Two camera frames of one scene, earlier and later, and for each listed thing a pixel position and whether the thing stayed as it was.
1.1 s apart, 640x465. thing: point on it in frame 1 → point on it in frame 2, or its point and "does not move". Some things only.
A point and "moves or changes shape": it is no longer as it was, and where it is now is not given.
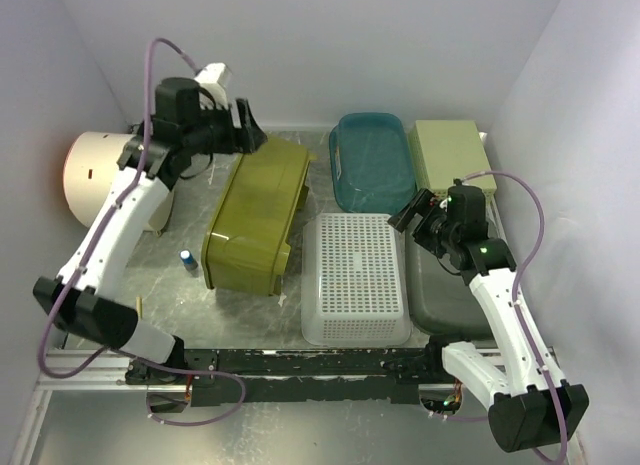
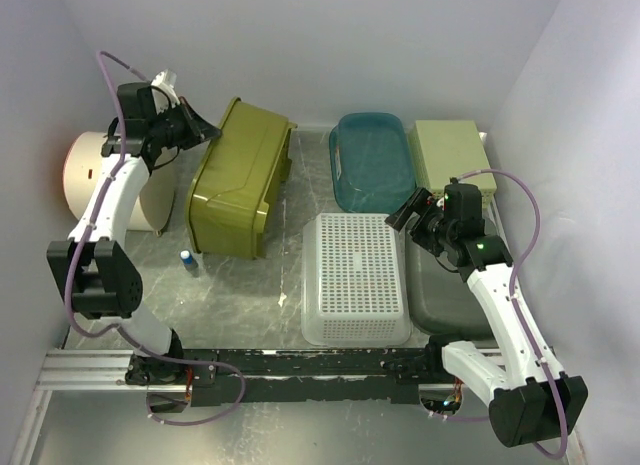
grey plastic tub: (440, 302) does not move
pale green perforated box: (442, 151) does not move
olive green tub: (253, 224) moves or changes shape
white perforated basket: (353, 288) does not move
